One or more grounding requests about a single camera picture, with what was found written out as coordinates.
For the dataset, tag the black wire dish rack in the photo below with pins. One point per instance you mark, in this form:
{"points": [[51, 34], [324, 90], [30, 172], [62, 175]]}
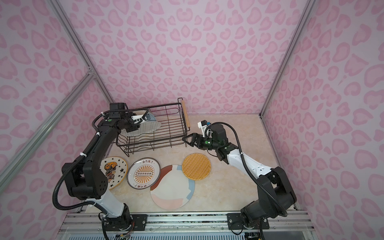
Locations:
{"points": [[165, 126]]}

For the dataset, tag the white grid pattern plate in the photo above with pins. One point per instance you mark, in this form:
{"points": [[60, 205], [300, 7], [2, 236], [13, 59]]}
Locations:
{"points": [[144, 128]]}

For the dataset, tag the large pastel colour-block plate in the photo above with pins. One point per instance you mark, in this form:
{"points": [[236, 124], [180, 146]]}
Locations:
{"points": [[173, 189]]}

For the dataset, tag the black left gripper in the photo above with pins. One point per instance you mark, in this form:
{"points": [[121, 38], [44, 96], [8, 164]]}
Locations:
{"points": [[133, 128]]}

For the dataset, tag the tan woven bamboo tray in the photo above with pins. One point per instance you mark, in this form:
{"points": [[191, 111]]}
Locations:
{"points": [[196, 167]]}

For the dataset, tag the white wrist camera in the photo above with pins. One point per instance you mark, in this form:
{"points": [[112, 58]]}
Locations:
{"points": [[204, 126], [140, 118]]}

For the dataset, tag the orange sunburst green-rim plate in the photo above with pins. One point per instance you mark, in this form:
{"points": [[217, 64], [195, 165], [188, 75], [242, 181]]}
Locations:
{"points": [[143, 173]]}

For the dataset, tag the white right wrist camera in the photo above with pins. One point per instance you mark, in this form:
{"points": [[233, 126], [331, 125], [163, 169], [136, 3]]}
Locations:
{"points": [[204, 126]]}

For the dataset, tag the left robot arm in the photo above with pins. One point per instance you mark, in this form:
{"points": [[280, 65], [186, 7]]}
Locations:
{"points": [[85, 180]]}

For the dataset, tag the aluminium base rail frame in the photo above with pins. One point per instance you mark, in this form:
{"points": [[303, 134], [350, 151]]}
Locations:
{"points": [[215, 226]]}

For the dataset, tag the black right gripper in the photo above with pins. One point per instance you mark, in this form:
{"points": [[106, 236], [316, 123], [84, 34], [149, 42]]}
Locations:
{"points": [[197, 137]]}

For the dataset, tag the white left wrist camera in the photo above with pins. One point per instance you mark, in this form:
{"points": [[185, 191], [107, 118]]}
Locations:
{"points": [[140, 118]]}

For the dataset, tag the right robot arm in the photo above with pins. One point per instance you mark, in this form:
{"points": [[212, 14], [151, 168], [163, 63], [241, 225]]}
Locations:
{"points": [[275, 192]]}

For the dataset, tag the star pattern character plate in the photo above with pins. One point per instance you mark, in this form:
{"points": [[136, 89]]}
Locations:
{"points": [[115, 169]]}

